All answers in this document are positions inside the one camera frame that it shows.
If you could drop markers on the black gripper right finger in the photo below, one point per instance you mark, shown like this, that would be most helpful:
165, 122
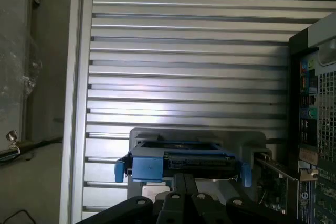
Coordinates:
199, 208

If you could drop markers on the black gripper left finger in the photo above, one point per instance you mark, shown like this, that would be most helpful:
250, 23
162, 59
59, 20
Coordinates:
173, 208

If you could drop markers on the silver CPU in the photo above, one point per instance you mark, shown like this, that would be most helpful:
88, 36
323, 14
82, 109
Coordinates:
155, 191

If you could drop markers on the blue hard drive caddy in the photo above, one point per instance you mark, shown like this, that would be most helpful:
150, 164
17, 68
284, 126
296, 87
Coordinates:
147, 165

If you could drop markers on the graphics card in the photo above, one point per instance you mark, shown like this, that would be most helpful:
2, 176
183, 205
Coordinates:
273, 184

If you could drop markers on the grey parts rack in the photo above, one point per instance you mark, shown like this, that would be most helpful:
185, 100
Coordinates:
236, 140

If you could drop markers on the black PC case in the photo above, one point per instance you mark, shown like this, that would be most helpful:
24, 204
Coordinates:
325, 119

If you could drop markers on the silver bolt knob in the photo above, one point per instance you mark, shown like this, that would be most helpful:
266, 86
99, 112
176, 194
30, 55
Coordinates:
11, 136

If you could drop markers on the clear plastic sheet panel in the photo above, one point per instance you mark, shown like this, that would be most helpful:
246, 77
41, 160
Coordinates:
15, 51

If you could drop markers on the aluminium table frame profile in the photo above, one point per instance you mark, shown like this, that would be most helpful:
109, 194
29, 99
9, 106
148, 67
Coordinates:
76, 90

